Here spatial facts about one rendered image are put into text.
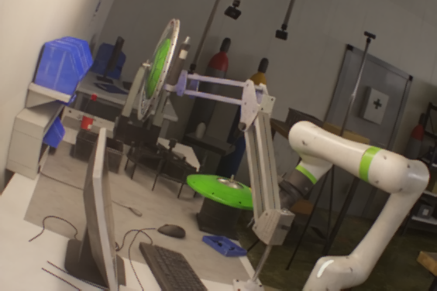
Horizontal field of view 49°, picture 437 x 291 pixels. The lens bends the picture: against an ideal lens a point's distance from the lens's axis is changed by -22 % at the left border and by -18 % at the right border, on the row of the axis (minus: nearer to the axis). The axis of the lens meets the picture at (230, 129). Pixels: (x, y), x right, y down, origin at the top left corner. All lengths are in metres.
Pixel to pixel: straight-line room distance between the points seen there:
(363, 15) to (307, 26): 0.86
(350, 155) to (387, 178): 0.18
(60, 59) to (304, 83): 5.25
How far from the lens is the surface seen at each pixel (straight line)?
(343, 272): 1.79
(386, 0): 7.49
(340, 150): 1.80
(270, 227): 1.60
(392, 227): 1.86
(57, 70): 2.09
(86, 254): 1.43
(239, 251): 1.96
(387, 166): 1.67
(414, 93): 7.76
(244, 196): 2.11
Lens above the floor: 1.57
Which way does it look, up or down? 8 degrees down
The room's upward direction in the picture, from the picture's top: 19 degrees clockwise
